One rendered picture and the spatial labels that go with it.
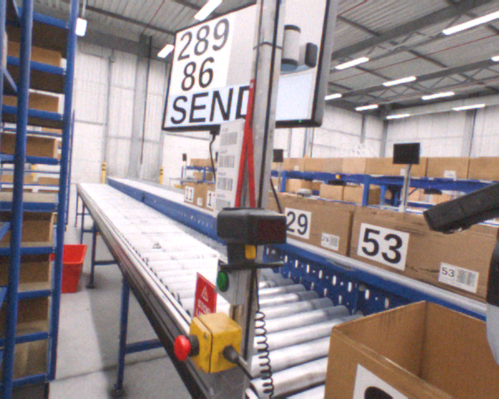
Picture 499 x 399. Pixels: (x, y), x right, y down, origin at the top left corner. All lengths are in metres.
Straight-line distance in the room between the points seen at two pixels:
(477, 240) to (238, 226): 0.66
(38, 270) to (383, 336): 1.50
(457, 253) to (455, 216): 0.57
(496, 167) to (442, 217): 5.36
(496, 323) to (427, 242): 0.64
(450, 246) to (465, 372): 0.33
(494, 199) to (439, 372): 0.47
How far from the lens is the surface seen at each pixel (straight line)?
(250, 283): 0.58
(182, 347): 0.56
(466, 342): 0.76
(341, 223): 1.17
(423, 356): 0.80
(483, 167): 5.82
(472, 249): 0.97
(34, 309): 1.84
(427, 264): 1.02
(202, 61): 0.88
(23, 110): 1.10
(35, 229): 1.70
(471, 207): 0.41
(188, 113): 0.86
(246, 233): 0.43
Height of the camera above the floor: 1.14
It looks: 3 degrees down
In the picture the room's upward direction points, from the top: 5 degrees clockwise
